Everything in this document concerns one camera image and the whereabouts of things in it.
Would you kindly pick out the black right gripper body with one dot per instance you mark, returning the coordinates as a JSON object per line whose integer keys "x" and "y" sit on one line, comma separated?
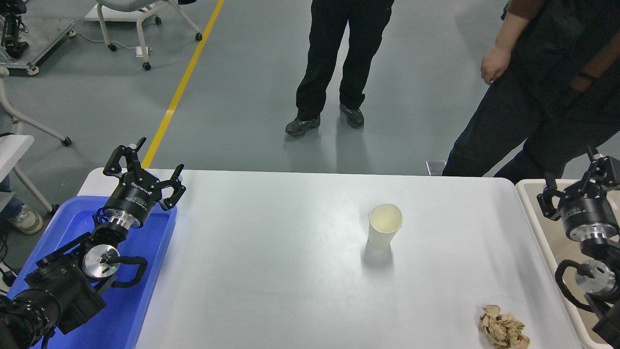
{"x": 588, "y": 211}

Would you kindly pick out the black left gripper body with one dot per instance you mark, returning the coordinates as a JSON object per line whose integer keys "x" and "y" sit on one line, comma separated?
{"x": 135, "y": 194}

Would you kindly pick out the white paper cup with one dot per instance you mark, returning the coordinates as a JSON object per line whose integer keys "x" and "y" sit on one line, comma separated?
{"x": 382, "y": 232}

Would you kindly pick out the person's forearm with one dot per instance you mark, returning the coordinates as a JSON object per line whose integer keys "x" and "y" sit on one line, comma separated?
{"x": 511, "y": 31}

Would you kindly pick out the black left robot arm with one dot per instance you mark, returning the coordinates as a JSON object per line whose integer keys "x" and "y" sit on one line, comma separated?
{"x": 63, "y": 286}

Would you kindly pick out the crumpled tan paper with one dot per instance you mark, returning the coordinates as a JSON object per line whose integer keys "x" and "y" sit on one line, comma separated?
{"x": 503, "y": 329}

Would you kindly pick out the person's hand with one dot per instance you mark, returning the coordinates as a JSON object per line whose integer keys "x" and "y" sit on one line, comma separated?
{"x": 495, "y": 65}

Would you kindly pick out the large pale bin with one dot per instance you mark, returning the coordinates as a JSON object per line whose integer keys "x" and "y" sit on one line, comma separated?
{"x": 552, "y": 242}

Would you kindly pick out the blue plastic tray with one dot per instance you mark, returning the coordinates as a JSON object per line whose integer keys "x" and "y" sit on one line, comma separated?
{"x": 145, "y": 271}

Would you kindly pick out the person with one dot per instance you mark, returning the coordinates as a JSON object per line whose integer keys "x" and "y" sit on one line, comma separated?
{"x": 334, "y": 48}
{"x": 542, "y": 97}
{"x": 24, "y": 219}

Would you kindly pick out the white power strip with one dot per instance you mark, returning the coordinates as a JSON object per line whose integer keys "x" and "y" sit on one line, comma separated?
{"x": 144, "y": 51}

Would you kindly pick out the white chair base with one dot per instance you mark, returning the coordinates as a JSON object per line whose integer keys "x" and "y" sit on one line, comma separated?
{"x": 29, "y": 123}

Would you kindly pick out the metal floor plate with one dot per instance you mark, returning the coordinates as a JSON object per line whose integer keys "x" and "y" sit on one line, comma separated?
{"x": 436, "y": 167}

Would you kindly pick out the white side table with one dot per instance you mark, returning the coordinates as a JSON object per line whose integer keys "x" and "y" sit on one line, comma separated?
{"x": 12, "y": 155}

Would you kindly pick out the white chair with casters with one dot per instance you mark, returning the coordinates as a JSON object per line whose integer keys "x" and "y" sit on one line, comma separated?
{"x": 140, "y": 24}

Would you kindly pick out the white flat board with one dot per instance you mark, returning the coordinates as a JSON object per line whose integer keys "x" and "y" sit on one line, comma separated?
{"x": 121, "y": 13}

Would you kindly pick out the grey metal wheeled platform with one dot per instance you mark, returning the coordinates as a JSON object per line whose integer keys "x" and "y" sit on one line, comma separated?
{"x": 41, "y": 36}

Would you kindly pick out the black equipment stand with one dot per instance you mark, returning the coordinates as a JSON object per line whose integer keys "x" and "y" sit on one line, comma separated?
{"x": 12, "y": 29}

